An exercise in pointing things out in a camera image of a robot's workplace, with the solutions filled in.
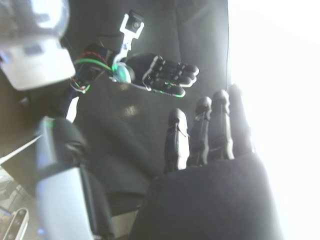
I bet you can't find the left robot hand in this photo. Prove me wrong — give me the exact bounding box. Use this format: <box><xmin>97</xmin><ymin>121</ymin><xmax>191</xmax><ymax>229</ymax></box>
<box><xmin>34</xmin><ymin>83</ymin><xmax>286</xmax><ymax>240</ymax></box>

